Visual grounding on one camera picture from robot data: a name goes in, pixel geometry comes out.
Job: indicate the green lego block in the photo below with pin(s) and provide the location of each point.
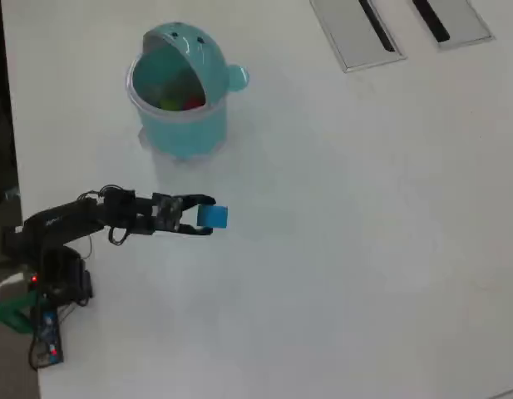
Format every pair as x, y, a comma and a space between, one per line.
169, 101

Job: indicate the red lego block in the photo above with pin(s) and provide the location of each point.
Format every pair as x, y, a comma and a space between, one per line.
193, 101

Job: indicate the blue controller circuit board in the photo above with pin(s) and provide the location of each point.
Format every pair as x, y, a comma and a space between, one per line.
48, 336

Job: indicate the green table clamp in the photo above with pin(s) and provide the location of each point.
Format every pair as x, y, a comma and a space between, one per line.
13, 311

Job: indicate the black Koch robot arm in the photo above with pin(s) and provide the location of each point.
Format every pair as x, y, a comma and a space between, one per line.
65, 224

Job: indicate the blue lego block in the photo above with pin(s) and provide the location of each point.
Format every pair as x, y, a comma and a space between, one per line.
213, 216

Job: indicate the teal animal-shaped bin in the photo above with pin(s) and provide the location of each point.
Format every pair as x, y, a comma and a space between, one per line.
185, 129

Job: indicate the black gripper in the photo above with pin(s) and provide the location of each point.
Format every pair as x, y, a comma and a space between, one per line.
166, 212

